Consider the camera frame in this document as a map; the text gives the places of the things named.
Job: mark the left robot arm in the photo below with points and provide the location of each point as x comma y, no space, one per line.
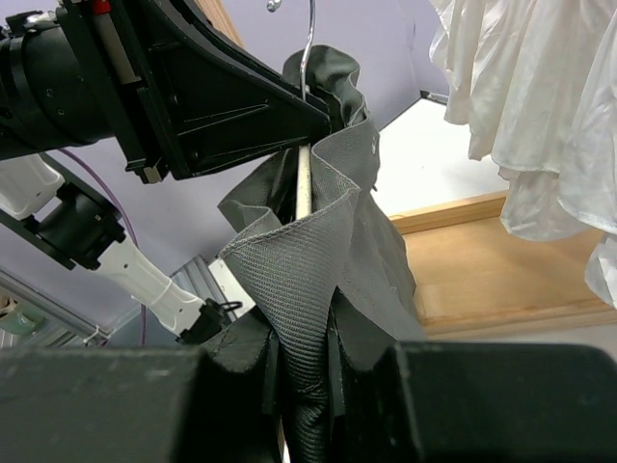
65,218

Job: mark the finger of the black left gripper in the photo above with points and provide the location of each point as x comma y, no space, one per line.
219,93

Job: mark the grey pleated skirt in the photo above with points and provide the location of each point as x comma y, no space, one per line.
347,245

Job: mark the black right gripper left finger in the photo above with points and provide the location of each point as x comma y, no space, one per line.
213,403

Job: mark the aluminium mounting rail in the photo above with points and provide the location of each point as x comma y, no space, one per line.
65,327

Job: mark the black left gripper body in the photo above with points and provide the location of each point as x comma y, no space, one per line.
77,78

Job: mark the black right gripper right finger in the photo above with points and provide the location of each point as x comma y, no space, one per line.
432,401

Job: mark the cream hanger with metal hook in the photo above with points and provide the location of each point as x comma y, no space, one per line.
303,185

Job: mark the white ruffled skirt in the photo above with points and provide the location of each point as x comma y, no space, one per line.
535,84

